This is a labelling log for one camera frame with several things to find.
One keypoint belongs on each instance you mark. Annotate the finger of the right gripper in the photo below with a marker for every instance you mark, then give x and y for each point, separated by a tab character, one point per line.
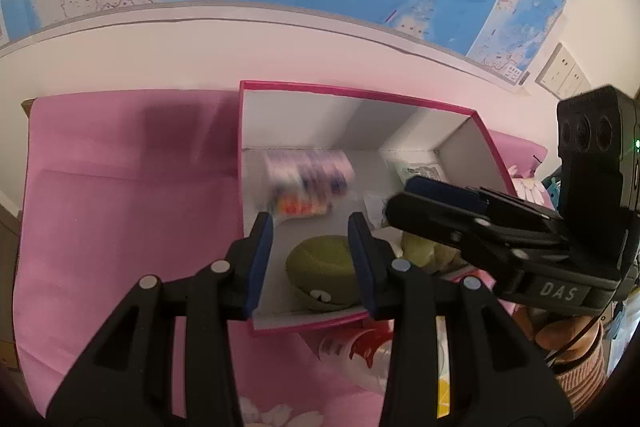
481	242
483	201

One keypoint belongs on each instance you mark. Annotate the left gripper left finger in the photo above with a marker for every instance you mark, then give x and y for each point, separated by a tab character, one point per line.
163	356

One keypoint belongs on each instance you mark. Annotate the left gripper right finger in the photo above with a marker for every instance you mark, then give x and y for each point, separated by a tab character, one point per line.
454	330

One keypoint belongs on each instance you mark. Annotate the pink spout pouch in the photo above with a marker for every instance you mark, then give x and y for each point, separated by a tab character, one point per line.
402	171

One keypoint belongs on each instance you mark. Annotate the green frog plush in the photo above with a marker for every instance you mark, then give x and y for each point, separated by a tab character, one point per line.
321	272

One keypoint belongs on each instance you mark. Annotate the small pink floral tissue pack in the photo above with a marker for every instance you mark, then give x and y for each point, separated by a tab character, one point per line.
305	183

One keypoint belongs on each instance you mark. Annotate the white yellow wet wipes pack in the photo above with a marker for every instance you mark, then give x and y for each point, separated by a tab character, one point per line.
443	406

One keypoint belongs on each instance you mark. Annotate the right forearm pink sleeve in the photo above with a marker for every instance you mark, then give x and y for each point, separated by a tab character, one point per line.
581	380

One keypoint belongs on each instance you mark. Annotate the right hand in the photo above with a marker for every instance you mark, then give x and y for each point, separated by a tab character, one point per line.
569	339

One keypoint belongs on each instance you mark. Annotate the pink storage box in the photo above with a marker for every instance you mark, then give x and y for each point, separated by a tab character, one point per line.
379	133

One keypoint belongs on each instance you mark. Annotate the white pump lotion bottle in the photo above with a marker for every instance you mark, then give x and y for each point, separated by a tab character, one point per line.
362	355

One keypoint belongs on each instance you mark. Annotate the pink floral tablecloth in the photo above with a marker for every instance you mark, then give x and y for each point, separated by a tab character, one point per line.
125	184

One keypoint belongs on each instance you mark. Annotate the white wall sockets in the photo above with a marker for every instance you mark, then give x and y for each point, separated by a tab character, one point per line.
562	76

